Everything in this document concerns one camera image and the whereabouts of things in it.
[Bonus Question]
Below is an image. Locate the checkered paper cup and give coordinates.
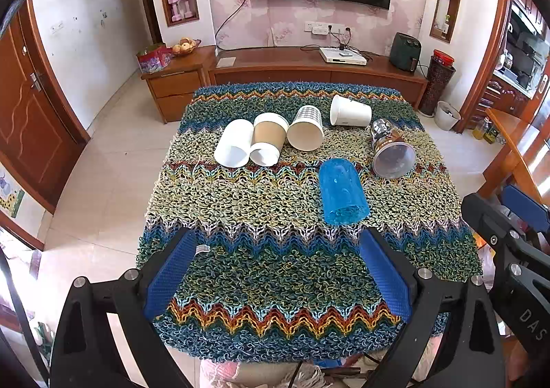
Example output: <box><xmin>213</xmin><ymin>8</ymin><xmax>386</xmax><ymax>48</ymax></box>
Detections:
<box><xmin>287</xmin><ymin>105</ymin><xmax>324</xmax><ymax>152</ymax></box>

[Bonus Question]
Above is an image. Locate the wooden side cabinet with drawers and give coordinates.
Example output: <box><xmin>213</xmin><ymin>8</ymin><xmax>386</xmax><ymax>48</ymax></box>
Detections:
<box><xmin>141</xmin><ymin>45</ymin><xmax>217</xmax><ymax>124</ymax></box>

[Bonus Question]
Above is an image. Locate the blue plastic cup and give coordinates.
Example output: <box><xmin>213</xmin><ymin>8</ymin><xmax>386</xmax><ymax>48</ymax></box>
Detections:
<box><xmin>318</xmin><ymin>158</ymin><xmax>370</xmax><ymax>226</ymax></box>

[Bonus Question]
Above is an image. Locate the tall dark patterned vase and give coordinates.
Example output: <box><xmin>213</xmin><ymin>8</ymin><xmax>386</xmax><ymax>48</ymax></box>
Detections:
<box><xmin>419</xmin><ymin>50</ymin><xmax>456</xmax><ymax>116</ymax></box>

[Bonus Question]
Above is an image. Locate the pink cloth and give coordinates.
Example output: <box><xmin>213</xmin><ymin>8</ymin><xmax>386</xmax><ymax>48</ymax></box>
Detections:
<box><xmin>200</xmin><ymin>358</ymin><xmax>301</xmax><ymax>388</ymax></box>

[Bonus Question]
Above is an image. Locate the brown paper cup white lid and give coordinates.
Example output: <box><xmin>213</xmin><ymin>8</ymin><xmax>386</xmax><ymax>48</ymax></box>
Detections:
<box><xmin>250</xmin><ymin>113</ymin><xmax>289</xmax><ymax>166</ymax></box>

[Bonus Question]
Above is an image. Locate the plain white paper cup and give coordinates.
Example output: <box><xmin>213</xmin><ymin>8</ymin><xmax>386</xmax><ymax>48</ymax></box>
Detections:
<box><xmin>330</xmin><ymin>95</ymin><xmax>372</xmax><ymax>127</ymax></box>

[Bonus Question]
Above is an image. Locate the black kitchen appliance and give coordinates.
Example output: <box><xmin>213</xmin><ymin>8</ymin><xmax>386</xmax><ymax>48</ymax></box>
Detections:
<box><xmin>507</xmin><ymin>33</ymin><xmax>547</xmax><ymax>88</ymax></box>

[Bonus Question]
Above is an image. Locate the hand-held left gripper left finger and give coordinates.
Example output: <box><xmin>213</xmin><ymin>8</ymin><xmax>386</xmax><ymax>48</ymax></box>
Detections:
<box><xmin>51</xmin><ymin>227</ymin><xmax>198</xmax><ymax>388</ymax></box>

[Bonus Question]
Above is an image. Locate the clear plastic cup brown print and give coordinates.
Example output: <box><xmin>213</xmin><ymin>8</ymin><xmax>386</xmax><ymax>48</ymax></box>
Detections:
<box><xmin>370</xmin><ymin>118</ymin><xmax>417</xmax><ymax>179</ymax></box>

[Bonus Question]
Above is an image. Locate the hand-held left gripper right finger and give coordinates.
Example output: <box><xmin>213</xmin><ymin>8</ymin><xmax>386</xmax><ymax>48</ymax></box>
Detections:
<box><xmin>359</xmin><ymin>227</ymin><xmax>507</xmax><ymax>388</ymax></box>

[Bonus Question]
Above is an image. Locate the long wooden television cabinet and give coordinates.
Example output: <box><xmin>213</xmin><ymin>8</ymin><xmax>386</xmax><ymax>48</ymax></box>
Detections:
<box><xmin>208</xmin><ymin>46</ymin><xmax>429</xmax><ymax>109</ymax></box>

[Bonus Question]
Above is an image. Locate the black television cable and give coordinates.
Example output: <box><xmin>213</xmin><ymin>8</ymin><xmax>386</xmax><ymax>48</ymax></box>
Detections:
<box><xmin>215</xmin><ymin>0</ymin><xmax>253</xmax><ymax>51</ymax></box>

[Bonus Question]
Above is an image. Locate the red printed gift box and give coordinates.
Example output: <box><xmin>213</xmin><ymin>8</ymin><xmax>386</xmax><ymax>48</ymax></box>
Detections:
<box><xmin>136</xmin><ymin>45</ymin><xmax>173</xmax><ymax>74</ymax></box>

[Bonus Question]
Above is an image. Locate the dark green air fryer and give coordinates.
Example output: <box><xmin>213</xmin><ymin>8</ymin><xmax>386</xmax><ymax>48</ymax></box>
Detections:
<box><xmin>389</xmin><ymin>32</ymin><xmax>422</xmax><ymax>72</ymax></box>

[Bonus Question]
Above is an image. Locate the cartoon wall sticker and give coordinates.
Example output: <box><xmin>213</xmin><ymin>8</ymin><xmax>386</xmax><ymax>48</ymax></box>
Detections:
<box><xmin>0</xmin><ymin>173</ymin><xmax>25</xmax><ymax>219</ymax></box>

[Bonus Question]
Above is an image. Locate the brown wooden door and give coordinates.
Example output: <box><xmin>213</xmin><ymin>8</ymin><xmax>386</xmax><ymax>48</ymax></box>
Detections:
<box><xmin>0</xmin><ymin>0</ymin><xmax>89</xmax><ymax>214</ymax></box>

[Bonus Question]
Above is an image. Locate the white set-top box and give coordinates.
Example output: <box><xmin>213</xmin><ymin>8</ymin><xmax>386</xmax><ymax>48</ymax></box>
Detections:
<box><xmin>319</xmin><ymin>47</ymin><xmax>368</xmax><ymax>66</ymax></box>

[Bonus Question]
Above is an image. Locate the white plastic bucket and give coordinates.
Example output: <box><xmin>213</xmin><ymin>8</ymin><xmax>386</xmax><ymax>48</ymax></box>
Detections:
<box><xmin>434</xmin><ymin>101</ymin><xmax>461</xmax><ymax>131</ymax></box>

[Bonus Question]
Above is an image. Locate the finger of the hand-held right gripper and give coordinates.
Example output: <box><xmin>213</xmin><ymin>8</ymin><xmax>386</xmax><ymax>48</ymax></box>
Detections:
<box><xmin>461</xmin><ymin>194</ymin><xmax>523</xmax><ymax>260</ymax></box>
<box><xmin>500</xmin><ymin>184</ymin><xmax>550</xmax><ymax>243</ymax></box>

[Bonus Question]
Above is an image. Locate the wire fruit basket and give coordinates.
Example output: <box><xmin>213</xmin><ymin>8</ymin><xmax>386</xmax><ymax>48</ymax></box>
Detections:
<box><xmin>172</xmin><ymin>38</ymin><xmax>202</xmax><ymax>57</ymax></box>

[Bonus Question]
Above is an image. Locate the colourful knitted table cloth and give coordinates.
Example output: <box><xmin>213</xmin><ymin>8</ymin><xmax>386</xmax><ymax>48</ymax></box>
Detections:
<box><xmin>136</xmin><ymin>83</ymin><xmax>483</xmax><ymax>363</ymax></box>

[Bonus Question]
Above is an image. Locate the wooden dining table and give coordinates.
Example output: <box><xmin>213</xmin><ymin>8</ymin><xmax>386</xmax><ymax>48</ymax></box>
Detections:
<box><xmin>477</xmin><ymin>108</ymin><xmax>550</xmax><ymax>208</ymax></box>

